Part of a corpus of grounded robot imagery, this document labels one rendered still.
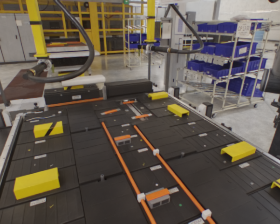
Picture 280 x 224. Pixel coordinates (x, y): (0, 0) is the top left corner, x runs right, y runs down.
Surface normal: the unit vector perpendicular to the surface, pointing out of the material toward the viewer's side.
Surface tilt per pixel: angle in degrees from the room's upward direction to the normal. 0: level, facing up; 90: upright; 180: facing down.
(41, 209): 0
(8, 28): 90
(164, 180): 0
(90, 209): 0
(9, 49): 90
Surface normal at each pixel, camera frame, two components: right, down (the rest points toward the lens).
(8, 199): 0.00, -0.91
